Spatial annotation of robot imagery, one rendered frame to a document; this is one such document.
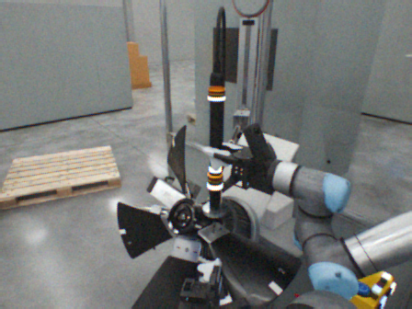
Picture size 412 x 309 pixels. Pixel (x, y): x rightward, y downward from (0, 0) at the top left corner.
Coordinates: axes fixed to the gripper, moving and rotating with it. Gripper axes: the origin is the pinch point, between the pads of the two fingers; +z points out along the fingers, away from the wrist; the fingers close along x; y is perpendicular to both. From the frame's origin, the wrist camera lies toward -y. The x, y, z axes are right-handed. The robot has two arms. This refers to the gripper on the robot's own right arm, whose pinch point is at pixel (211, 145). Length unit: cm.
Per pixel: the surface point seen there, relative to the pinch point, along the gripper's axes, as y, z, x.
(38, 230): 149, 213, 20
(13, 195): 135, 269, 23
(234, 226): 32.6, -2.6, 11.0
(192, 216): 24.4, 4.8, -2.4
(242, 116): 8, 22, 52
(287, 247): 61, -10, 45
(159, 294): 45.4, 5.8, -16.8
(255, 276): 29.6, -19.8, -6.1
